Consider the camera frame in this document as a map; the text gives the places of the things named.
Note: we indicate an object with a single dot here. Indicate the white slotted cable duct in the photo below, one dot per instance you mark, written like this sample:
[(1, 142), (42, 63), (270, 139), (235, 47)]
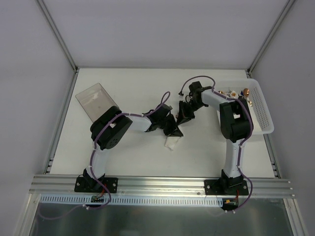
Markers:
[(131, 200)]

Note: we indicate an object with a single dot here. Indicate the transparent brown plastic tray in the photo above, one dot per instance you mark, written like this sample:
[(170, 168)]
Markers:
[(95, 101)]

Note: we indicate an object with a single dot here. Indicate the aluminium frame post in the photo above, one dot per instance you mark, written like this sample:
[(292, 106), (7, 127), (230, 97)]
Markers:
[(54, 28), (289, 5)]

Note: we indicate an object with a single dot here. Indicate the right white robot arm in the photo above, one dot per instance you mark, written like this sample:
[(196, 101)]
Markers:
[(235, 124)]

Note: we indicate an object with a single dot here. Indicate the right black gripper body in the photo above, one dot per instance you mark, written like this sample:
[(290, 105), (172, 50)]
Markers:
[(185, 111)]

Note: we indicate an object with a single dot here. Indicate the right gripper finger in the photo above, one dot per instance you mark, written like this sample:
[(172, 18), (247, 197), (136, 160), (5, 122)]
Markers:
[(183, 109), (182, 120)]

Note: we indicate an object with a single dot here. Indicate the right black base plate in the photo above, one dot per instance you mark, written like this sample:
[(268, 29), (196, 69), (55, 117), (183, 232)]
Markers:
[(221, 187)]

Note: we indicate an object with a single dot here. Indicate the left aluminium frame post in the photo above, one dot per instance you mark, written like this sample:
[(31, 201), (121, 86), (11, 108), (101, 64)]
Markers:
[(54, 28)]

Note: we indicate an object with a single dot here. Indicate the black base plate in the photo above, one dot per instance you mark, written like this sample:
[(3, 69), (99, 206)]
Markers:
[(221, 187), (86, 184)]

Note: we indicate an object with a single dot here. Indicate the aluminium front rail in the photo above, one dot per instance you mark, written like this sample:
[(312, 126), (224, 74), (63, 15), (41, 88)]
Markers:
[(162, 186)]

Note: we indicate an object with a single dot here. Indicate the right aluminium frame post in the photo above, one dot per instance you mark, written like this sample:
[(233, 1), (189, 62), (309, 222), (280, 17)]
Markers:
[(289, 5)]

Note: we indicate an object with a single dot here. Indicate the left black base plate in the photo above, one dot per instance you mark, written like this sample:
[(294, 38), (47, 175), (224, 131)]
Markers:
[(86, 184)]

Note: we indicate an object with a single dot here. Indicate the white paper napkin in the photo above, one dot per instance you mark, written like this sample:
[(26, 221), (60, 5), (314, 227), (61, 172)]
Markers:
[(171, 142)]

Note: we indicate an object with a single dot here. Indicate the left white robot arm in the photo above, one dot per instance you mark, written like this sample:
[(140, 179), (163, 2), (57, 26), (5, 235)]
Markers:
[(112, 125)]

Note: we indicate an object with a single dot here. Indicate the white plastic basket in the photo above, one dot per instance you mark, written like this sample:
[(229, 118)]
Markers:
[(262, 121)]

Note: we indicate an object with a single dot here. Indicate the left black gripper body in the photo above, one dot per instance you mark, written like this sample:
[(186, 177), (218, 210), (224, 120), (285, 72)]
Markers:
[(169, 123)]

